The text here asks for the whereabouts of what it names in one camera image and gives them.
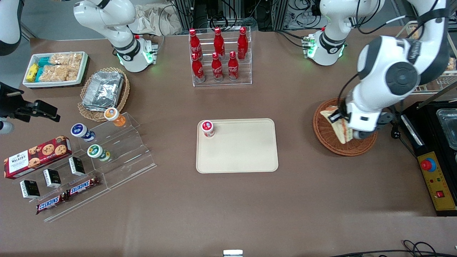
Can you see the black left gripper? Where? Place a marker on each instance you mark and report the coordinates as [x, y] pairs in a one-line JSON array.
[[342, 109]]

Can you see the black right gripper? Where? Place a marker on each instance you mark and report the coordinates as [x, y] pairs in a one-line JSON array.
[[10, 103]]

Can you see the triangular sandwich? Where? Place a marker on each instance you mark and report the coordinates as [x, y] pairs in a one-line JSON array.
[[341, 132]]

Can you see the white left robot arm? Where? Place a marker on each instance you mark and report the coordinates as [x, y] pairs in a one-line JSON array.
[[392, 67]]

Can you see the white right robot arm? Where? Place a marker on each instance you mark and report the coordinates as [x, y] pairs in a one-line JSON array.
[[117, 32]]

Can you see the round brown wicker basket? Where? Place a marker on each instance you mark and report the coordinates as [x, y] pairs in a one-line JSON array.
[[328, 139]]

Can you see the oval light wicker basket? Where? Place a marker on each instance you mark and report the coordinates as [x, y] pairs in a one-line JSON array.
[[89, 115]]

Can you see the white rectangular snack tray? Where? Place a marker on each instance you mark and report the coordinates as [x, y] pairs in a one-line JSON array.
[[84, 67]]

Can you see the beige plastic tray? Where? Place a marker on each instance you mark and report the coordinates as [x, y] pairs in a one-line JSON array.
[[239, 150]]

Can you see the teal snack packet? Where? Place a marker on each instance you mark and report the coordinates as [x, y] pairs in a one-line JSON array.
[[39, 74], [44, 62]]

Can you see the clear rice cracker bag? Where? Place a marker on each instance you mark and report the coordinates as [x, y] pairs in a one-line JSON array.
[[66, 59], [53, 73]]

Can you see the yellow snack packet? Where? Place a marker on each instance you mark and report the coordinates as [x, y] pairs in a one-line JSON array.
[[32, 72]]

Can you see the blue-lid drink bottle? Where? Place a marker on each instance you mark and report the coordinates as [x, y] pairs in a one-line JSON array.
[[81, 131]]

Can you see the red Walkers cookie box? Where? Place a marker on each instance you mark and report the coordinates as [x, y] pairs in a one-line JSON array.
[[35, 157]]

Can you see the stacked aluminium foil trays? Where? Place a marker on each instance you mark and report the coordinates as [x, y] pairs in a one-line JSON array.
[[103, 91]]

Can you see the small black box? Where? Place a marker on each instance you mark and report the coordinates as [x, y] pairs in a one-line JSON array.
[[77, 166], [52, 178], [29, 189]]

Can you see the green-lid drink bottle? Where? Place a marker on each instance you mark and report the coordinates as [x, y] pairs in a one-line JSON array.
[[97, 152]]

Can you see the orange-lid drink bottle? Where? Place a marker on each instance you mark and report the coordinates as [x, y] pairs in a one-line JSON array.
[[113, 116]]

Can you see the Snickers chocolate bar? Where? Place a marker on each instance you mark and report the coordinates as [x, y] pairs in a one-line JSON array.
[[51, 203], [83, 186]]

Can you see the black countertop appliance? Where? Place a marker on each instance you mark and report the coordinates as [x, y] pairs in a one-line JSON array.
[[426, 128]]

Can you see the clear acrylic stepped stand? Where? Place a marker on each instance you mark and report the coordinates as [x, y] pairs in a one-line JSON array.
[[128, 157]]

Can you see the clear acrylic bottle rack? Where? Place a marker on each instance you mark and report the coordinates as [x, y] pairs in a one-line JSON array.
[[246, 73]]

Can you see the clear appliance container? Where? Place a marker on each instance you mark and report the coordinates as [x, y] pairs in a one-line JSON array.
[[448, 128]]

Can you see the red cola bottle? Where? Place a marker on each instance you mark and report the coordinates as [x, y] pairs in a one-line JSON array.
[[198, 69], [194, 43], [242, 42], [217, 69], [233, 67], [219, 41]]

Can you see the yellow emergency stop control box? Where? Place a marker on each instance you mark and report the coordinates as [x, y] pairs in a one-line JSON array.
[[439, 185]]

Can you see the red-lid yogurt cup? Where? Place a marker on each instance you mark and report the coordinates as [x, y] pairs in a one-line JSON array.
[[207, 127]]

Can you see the crumpled white bag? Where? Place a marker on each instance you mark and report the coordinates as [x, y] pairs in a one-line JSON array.
[[150, 19]]

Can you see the small white block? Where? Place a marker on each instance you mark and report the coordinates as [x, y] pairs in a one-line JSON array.
[[232, 253]]

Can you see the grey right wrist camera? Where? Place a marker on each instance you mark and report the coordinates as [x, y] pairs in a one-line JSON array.
[[5, 127]]

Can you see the aluminium frame with electronics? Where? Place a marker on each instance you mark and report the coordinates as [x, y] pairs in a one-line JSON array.
[[264, 14]]

